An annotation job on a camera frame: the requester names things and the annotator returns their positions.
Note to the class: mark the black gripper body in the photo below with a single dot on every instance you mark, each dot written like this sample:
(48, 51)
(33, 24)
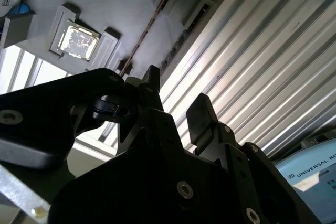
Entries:
(118, 195)

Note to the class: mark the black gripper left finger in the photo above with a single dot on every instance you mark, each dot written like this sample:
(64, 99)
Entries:
(39, 108)

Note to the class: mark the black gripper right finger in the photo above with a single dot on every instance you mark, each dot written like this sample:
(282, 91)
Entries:
(202, 121)

